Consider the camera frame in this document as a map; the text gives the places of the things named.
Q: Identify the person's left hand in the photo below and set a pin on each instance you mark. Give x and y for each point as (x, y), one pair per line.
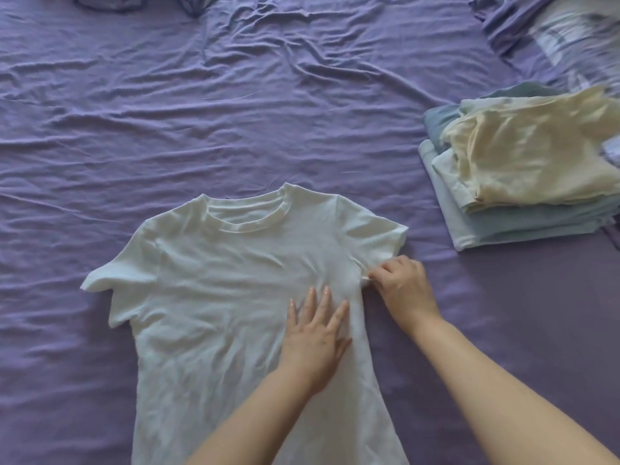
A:
(315, 343)

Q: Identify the floral pillow purple trim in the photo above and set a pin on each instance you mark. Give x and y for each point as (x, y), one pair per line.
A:
(557, 38)

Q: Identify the person's left forearm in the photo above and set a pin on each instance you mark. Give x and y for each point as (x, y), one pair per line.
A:
(247, 421)

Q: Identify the white t-shirt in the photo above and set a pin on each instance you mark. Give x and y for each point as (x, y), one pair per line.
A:
(232, 309)

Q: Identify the pale yellow garment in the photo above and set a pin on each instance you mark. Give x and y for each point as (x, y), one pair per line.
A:
(533, 150)

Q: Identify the purple sheet bed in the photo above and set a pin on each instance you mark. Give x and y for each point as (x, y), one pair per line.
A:
(242, 91)

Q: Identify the person's right forearm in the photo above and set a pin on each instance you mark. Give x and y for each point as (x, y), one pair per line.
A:
(518, 397)

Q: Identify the light blue denim jeans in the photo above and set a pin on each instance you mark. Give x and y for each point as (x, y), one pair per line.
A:
(436, 123)

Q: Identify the crumpled purple grey quilt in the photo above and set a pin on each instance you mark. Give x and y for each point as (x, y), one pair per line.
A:
(145, 0)

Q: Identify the person's right hand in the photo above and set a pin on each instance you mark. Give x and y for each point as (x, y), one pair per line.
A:
(407, 295)

